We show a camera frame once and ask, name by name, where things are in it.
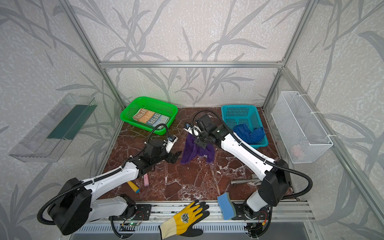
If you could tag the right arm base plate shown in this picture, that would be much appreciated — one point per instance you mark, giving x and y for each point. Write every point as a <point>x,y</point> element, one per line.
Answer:
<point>243,212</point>

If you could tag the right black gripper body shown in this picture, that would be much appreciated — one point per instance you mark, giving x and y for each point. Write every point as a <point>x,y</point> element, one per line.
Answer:
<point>201,141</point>

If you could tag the blue sponge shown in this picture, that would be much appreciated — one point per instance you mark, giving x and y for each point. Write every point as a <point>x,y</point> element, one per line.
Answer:
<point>226,206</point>

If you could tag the yellow toy shovel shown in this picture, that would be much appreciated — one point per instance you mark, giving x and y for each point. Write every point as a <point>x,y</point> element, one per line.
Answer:
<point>134,187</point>

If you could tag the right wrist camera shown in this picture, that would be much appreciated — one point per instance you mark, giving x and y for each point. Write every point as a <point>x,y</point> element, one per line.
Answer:
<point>193,130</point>

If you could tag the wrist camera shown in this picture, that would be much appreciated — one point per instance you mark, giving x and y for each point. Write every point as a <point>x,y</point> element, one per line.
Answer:
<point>171,140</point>
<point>193,130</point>

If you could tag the rabbit print towel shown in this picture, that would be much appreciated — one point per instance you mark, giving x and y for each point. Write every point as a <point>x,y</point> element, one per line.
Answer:
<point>150,118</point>

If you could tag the white wire basket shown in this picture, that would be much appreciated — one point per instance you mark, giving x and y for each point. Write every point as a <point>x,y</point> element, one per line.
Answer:
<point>303,136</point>

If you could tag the green plastic basket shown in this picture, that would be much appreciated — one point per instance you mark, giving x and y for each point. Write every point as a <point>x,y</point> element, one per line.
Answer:
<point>151,104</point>

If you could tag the teal plastic basket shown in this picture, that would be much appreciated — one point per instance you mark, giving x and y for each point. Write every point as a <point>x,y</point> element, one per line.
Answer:
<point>245,121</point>

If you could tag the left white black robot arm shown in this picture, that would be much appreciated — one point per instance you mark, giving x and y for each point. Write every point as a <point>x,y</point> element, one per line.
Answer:
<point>80,202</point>

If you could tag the purple towel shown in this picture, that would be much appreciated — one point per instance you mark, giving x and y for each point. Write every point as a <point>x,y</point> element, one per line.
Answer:
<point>192,150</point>

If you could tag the yellow black work glove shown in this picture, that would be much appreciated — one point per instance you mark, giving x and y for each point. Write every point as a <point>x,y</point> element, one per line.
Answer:
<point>182,223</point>

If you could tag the clear wall shelf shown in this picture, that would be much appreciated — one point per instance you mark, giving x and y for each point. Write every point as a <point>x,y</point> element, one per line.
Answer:
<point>49,139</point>

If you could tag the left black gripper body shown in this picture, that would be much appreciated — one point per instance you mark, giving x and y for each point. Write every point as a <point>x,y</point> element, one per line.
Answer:
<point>165,154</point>

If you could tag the green circuit board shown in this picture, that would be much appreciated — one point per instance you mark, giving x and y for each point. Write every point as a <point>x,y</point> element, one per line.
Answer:
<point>129,227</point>

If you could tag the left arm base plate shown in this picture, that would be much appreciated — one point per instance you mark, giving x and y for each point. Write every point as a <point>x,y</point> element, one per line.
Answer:
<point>140,212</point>

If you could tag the purple pink toy rake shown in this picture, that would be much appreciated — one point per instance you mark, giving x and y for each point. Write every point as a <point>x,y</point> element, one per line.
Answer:
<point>146,180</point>

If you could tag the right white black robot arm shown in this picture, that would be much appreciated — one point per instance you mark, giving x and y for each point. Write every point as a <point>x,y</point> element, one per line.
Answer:
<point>275,175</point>

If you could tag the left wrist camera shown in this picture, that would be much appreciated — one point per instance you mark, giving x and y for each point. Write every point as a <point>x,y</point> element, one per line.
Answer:
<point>171,140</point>

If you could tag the blue towel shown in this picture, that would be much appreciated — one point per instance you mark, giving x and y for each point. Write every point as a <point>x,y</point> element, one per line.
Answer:
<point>250,137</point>

